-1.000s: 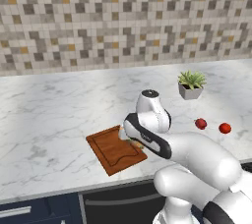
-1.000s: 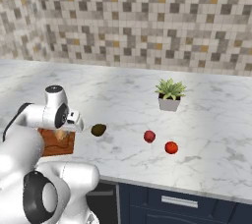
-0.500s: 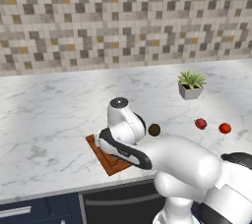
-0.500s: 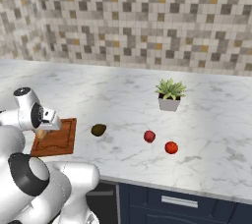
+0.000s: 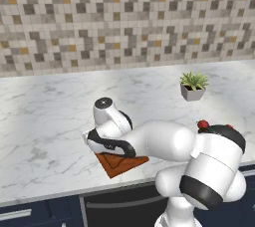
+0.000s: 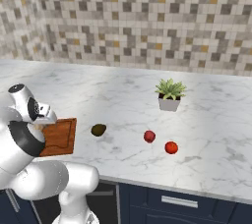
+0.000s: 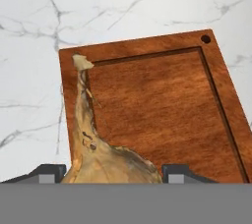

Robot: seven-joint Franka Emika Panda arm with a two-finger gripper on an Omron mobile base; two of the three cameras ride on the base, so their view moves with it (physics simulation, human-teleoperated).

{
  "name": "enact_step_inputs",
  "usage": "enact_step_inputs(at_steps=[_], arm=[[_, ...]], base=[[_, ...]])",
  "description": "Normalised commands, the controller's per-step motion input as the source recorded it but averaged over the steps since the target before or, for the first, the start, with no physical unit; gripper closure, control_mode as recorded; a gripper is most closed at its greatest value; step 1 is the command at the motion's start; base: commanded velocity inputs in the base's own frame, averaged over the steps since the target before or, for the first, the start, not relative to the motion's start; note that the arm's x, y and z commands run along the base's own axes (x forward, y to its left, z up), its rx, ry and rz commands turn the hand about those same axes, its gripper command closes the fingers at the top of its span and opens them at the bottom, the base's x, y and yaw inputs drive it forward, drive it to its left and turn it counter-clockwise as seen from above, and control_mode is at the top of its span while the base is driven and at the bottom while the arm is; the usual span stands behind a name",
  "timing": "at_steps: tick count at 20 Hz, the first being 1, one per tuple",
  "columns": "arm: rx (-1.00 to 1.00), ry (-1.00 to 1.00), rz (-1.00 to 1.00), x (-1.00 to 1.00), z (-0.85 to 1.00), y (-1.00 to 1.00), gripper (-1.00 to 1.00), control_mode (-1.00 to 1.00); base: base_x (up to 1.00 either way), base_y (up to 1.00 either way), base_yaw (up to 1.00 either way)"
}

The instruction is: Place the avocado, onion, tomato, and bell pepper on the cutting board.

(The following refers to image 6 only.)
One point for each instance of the black appliance door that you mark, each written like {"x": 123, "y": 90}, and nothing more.
{"x": 103, "y": 210}

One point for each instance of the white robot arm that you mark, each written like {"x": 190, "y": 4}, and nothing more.
{"x": 29, "y": 172}

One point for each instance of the navy cupboard door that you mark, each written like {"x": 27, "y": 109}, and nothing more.
{"x": 8, "y": 216}

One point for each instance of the red onion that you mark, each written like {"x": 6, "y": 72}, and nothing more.
{"x": 149, "y": 136}

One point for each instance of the red tomato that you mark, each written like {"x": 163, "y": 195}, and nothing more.
{"x": 171, "y": 147}

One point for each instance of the brown wooden cutting board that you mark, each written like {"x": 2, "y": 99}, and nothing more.
{"x": 60, "y": 138}

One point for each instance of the navy drawer front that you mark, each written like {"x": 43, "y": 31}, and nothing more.
{"x": 147, "y": 206}

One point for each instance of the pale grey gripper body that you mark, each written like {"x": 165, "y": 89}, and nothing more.
{"x": 48, "y": 114}

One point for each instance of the dark green avocado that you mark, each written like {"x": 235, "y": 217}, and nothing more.
{"x": 98, "y": 130}

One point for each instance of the green plant in white pot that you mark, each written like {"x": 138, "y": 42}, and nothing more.
{"x": 170, "y": 98}

